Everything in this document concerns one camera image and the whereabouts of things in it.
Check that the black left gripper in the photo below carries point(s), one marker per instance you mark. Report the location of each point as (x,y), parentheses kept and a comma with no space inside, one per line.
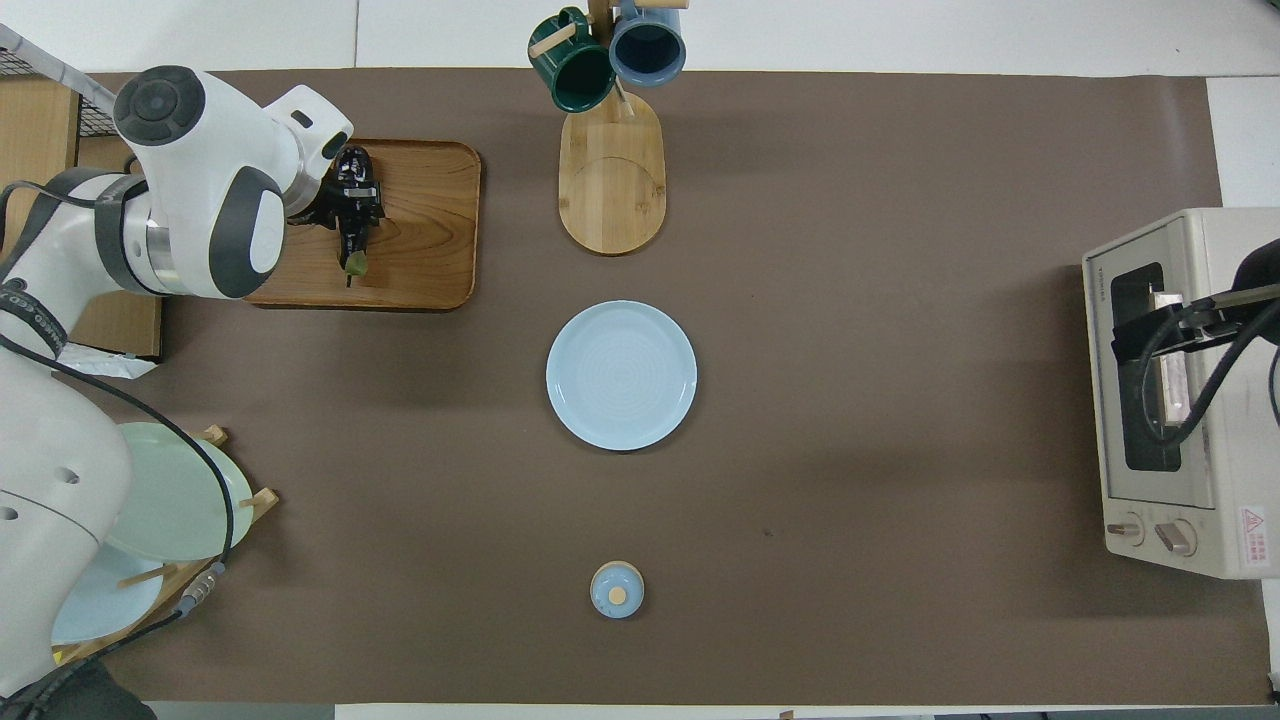
(352,190)

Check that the brown table mat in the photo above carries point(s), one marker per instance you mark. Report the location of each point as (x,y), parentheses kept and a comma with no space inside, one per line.
(850,350)

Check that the light blue racked plate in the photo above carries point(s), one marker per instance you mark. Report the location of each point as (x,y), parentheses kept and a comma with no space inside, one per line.
(100,605)

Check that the white toaster oven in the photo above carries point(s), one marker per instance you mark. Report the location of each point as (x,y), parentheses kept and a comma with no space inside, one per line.
(1245,430)

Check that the blue mug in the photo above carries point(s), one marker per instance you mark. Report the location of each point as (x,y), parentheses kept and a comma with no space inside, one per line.
(648,45)

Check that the dark green mug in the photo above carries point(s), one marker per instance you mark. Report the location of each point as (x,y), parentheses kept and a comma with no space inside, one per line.
(578,70)

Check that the pale green plate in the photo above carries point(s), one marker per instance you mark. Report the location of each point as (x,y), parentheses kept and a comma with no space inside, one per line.
(170,490)

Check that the white patterned cloth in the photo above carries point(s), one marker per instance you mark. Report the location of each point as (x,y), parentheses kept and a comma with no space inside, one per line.
(115,365)

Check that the light blue serving plate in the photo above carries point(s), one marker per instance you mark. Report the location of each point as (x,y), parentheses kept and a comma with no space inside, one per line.
(620,375)

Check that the wooden mug tree stand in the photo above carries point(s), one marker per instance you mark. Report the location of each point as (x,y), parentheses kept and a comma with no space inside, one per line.
(612,190)

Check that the small blue bell wooden knob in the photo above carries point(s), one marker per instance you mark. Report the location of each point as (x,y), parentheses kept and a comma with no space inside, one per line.
(617,592)

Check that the wooden plate rack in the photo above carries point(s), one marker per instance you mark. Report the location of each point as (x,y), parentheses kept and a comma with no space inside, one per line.
(262,500)

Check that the wooden serving tray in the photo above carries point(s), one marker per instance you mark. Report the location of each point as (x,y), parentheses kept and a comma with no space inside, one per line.
(430,230)

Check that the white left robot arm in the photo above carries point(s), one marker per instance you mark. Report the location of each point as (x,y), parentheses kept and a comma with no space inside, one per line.
(180,180)

